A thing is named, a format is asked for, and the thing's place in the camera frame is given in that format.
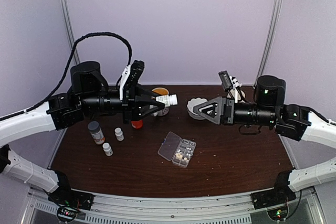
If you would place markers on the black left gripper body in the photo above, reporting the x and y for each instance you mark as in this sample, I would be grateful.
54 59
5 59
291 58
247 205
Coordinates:
94 104

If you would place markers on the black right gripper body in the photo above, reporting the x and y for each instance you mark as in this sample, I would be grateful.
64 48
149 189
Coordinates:
262 116

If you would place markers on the grey-capped orange label bottle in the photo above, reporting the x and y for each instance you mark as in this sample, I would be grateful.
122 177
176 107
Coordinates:
96 132

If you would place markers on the small white pill bottle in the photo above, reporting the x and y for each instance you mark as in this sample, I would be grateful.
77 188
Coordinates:
107 149

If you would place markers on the clear plastic pill organizer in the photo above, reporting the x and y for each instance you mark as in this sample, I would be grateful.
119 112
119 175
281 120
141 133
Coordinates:
173 144

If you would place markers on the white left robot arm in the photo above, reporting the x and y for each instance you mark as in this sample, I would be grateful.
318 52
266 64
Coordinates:
56 113

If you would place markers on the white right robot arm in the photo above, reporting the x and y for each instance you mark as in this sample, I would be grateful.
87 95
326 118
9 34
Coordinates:
299 123

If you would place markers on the white pills in organizer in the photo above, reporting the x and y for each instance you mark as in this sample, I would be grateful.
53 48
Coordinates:
182 157

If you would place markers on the orange pill bottle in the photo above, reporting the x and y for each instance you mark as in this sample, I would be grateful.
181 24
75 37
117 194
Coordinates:
137 124

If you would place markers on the yellow-lined patterned mug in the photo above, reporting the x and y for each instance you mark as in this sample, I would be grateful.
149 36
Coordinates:
161 91

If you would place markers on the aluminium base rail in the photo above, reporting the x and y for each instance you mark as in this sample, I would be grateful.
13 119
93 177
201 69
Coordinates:
234 208

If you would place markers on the aluminium frame post left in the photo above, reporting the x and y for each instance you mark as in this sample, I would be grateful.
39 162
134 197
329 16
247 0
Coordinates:
70 35

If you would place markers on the aluminium frame post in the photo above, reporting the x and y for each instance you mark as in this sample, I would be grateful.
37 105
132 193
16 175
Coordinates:
70 35
274 18

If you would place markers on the aluminium frame post right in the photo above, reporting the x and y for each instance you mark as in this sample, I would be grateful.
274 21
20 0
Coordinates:
274 18

